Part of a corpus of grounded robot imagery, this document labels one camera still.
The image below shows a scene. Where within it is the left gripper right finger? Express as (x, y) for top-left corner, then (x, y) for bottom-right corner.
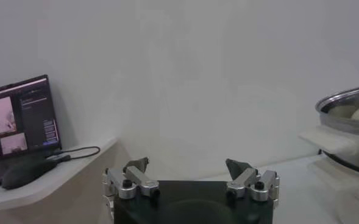
(224, 158), (280, 203)

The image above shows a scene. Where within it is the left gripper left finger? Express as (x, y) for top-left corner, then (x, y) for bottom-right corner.
(102, 156), (161, 201)

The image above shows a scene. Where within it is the white side table with mouse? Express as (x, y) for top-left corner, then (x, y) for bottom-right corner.
(0, 138), (131, 224)

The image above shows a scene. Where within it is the black computer mouse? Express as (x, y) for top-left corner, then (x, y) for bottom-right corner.
(1, 159), (59, 190)

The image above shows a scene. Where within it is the black laptop with dark screen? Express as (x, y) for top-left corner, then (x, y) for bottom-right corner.
(0, 74), (63, 193)

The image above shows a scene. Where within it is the thin black usb cable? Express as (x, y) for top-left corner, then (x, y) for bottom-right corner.
(46, 145), (101, 162)

